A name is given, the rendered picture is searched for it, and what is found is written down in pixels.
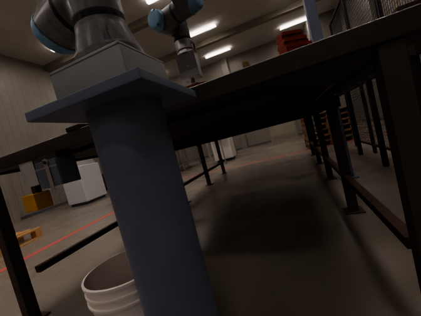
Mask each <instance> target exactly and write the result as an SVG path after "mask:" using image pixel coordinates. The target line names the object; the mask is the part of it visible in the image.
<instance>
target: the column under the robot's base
mask: <svg viewBox="0 0 421 316"><path fill-rule="evenodd" d="M195 97H196V94H195V91H194V90H192V89H189V88H187V87H185V86H182V85H180V84H178V83H175V82H173V81H170V80H168V79H166V78H164V77H161V76H158V75H156V74H154V73H151V72H149V71H147V70H144V69H142V68H139V67H135V68H132V69H131V70H128V71H125V72H123V73H121V74H119V75H116V76H113V77H111V78H109V79H106V80H103V81H102V82H99V83H96V84H94V85H92V86H90V87H87V88H84V89H82V90H80V91H77V92H75V93H72V94H70V95H67V96H65V97H63V98H60V99H58V100H55V101H54V102H51V103H48V104H46V105H43V106H41V107H38V108H36V109H34V110H31V111H29V112H26V113H25V117H26V120H27V122H31V123H80V124H89V126H90V130H91V134H92V137H93V141H94V144H95V148H96V152H97V154H98V158H99V161H100V165H101V169H102V171H103V175H104V178H105V182H106V185H107V189H108V193H109V195H110V199H111V202H112V206H113V210H114V212H115V216H116V219H117V223H118V227H119V230H120V234H121V236H122V240H123V244H124V247H125V251H126V254H127V257H128V261H129V264H130V268H131V271H132V275H133V279H134V281H135V285H136V288H137V292H138V296H139V298H140V302H141V305H142V309H143V312H144V316H219V312H218V309H217V305H216V301H215V298H214V294H213V291H212V287H211V282H210V280H209V275H208V272H207V268H206V265H205V261H204V257H203V254H202V250H201V247H200V243H199V238H198V235H197V231H196V228H195V224H194V220H193V217H192V212H191V210H190V205H189V201H188V198H187V194H186V191H185V187H184V182H183V180H182V175H181V173H180V168H179V164H178V161H177V157H176V154H175V150H174V145H173V143H172V138H171V135H170V131H169V127H168V124H167V120H166V117H165V112H164V108H166V107H169V106H172V105H175V104H178V103H181V102H184V101H187V100H190V99H193V98H195Z"/></svg>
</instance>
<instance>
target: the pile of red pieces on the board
mask: <svg viewBox="0 0 421 316"><path fill-rule="evenodd" d="M311 43H312V40H310V41H309V39H308V38H307V35H306V34H305V35H303V33H301V29H296V30H292V31H284V32H281V33H280V34H279V35H278V37H277V42H276V45H278V52H279V55H281V54H283V53H286V52H289V51H292V50H295V49H297V48H300V47H302V46H305V45H308V44H311Z"/></svg>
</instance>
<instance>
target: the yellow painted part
mask: <svg viewBox="0 0 421 316"><path fill-rule="evenodd" d="M31 190H32V193H33V194H30V195H27V196H23V197H22V200H23V204H24V207H25V210H26V212H27V213H29V212H33V211H39V210H40V209H44V208H47V207H50V206H52V205H54V203H53V200H52V197H51V193H50V191H49V190H47V191H42V188H41V185H37V186H33V187H31Z"/></svg>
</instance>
